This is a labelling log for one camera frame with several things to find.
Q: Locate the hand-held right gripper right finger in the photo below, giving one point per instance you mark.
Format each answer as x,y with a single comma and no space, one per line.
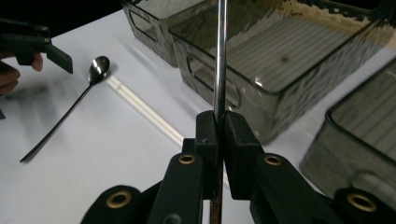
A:
239,152

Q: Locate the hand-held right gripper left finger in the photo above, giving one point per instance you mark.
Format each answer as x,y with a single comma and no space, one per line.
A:
210,149

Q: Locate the metal spoon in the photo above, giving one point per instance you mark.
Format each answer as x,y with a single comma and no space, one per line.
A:
99,70

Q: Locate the white chopstick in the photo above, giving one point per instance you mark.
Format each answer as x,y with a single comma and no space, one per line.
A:
144,113
140,104

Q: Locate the metal chopstick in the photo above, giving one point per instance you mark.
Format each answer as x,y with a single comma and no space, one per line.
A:
221,62

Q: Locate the transparent grey plastic bin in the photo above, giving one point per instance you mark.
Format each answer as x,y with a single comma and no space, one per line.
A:
155,28
280,62
358,146

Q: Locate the white table sheet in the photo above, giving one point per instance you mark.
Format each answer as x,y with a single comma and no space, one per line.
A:
109,174

